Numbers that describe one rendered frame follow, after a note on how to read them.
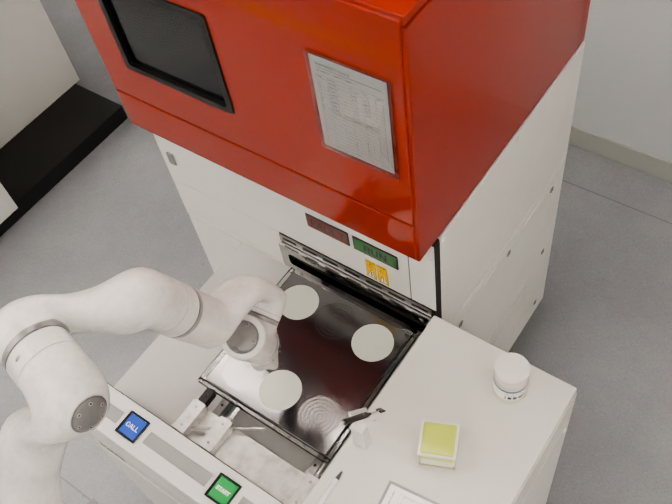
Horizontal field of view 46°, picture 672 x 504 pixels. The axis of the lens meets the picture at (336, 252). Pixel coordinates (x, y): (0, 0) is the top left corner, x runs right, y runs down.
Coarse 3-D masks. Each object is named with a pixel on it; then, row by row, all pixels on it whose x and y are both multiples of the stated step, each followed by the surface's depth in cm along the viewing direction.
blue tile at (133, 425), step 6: (132, 414) 175; (126, 420) 174; (132, 420) 174; (138, 420) 174; (126, 426) 173; (132, 426) 173; (138, 426) 173; (144, 426) 173; (126, 432) 172; (132, 432) 172; (138, 432) 172; (132, 438) 172
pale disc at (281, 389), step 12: (276, 372) 184; (288, 372) 183; (264, 384) 182; (276, 384) 182; (288, 384) 182; (300, 384) 181; (264, 396) 181; (276, 396) 180; (288, 396) 180; (276, 408) 179
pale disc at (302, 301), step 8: (288, 288) 197; (296, 288) 197; (304, 288) 196; (312, 288) 196; (288, 296) 196; (296, 296) 195; (304, 296) 195; (312, 296) 195; (288, 304) 194; (296, 304) 194; (304, 304) 194; (312, 304) 193; (288, 312) 193; (296, 312) 193; (304, 312) 192; (312, 312) 192
